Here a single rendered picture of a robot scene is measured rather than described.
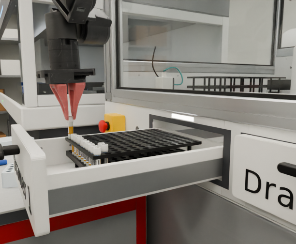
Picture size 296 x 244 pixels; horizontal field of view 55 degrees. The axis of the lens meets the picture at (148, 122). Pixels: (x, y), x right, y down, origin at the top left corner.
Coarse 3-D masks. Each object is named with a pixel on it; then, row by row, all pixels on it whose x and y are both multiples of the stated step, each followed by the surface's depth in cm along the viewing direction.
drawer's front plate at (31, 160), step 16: (16, 128) 54; (16, 144) 50; (32, 144) 40; (16, 160) 53; (32, 160) 34; (16, 176) 55; (32, 176) 35; (32, 192) 35; (32, 208) 37; (48, 208) 36; (32, 224) 38; (48, 224) 36
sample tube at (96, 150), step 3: (96, 147) 45; (99, 147) 45; (93, 150) 45; (96, 150) 45; (99, 150) 45; (93, 153) 45; (96, 153) 45; (99, 153) 45; (99, 159) 45; (96, 162) 45; (99, 162) 45
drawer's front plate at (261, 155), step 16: (240, 144) 47; (256, 144) 44; (272, 144) 42; (288, 144) 40; (240, 160) 47; (256, 160) 44; (272, 160) 42; (288, 160) 40; (240, 176) 47; (272, 176) 42; (288, 176) 40; (240, 192) 48; (272, 192) 42; (288, 192) 40; (272, 208) 42; (288, 208) 40
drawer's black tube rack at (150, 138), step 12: (120, 132) 65; (132, 132) 65; (144, 132) 66; (156, 132) 65; (168, 132) 65; (96, 144) 53; (108, 144) 53; (120, 144) 53; (132, 144) 53; (144, 144) 53; (156, 144) 53; (168, 144) 53; (180, 144) 53; (192, 144) 54; (72, 156) 56; (108, 156) 46; (120, 156) 56; (132, 156) 56; (144, 156) 56
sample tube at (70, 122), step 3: (69, 117) 57; (72, 117) 57; (69, 120) 57; (72, 120) 57; (69, 123) 57; (72, 123) 57; (69, 126) 57; (72, 126) 57; (69, 129) 57; (72, 129) 57; (69, 132) 57; (72, 132) 57; (69, 135) 57; (69, 138) 58
